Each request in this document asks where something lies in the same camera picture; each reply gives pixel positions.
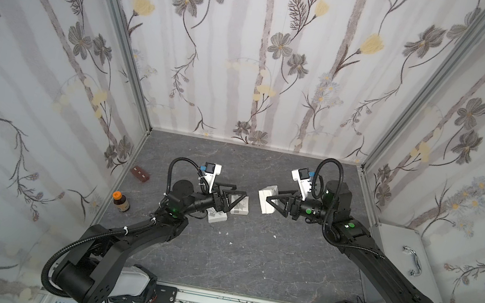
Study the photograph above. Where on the brown bottle orange cap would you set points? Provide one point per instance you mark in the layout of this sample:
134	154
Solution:
120	202

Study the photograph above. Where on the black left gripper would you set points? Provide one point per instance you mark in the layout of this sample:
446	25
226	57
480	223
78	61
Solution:
219	199

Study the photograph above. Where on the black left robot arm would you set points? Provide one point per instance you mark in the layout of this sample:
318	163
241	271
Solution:
87	270

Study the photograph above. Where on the white jewelry box lid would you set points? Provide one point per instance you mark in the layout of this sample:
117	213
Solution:
264	194

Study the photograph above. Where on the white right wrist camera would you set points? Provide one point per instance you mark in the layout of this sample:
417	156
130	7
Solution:
303	177

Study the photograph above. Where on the silver metal case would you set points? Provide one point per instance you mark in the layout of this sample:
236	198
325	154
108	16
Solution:
406	251

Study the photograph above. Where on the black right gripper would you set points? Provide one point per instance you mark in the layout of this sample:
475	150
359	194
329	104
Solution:
290	204

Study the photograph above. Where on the white jewelry box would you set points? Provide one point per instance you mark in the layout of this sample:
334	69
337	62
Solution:
242	207
214	216

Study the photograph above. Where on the small brown red box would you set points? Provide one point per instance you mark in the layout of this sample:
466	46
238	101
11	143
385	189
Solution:
140	174

